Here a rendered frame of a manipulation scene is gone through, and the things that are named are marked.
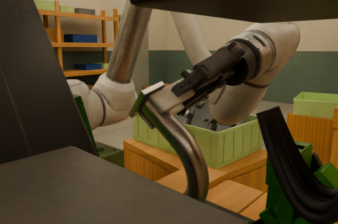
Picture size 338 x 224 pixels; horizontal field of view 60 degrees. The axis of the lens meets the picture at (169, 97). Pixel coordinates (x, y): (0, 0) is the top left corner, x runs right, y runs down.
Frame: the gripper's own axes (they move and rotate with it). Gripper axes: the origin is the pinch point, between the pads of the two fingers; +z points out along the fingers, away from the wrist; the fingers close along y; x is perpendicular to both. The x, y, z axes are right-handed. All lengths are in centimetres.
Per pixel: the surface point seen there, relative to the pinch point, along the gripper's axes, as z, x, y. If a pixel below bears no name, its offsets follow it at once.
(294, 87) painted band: -626, 19, -340
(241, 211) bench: -28, 26, -39
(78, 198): 21.0, 6.2, 12.7
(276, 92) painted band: -619, 0, -378
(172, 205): 18.0, 10.1, 15.3
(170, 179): -26, 6, -54
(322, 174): -11.4, 21.7, 1.8
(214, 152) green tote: -63, 9, -70
